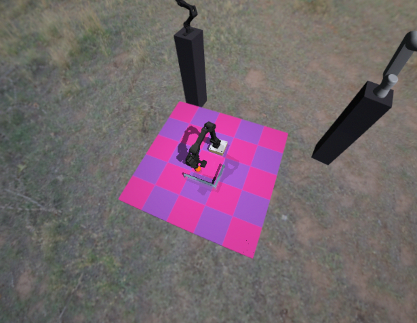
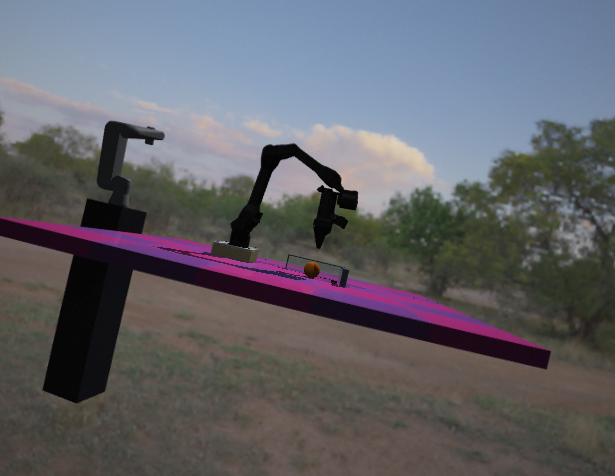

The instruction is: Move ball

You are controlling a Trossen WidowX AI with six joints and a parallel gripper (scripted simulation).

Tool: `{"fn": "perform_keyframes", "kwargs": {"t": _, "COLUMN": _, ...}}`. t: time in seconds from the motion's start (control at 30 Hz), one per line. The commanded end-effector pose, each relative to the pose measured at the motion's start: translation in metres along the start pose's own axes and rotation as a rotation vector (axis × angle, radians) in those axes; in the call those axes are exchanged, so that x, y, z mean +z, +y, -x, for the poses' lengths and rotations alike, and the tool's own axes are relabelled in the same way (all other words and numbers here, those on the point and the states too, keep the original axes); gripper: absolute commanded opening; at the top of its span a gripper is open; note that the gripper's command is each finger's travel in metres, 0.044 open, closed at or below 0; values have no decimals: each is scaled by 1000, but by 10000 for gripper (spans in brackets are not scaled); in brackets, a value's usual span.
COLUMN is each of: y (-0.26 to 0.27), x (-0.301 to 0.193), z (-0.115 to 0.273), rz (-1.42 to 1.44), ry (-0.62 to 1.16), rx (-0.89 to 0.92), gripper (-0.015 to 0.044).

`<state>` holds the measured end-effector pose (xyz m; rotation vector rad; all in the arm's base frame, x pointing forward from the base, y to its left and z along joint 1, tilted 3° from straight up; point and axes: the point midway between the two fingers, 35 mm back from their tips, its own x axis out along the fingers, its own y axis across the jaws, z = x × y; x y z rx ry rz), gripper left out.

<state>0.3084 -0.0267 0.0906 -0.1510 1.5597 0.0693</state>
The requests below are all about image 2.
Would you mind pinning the translucent orange ball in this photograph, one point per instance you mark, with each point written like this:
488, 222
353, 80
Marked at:
308, 267

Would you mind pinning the clear l-shaped low wall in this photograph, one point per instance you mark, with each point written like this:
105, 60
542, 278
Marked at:
326, 271

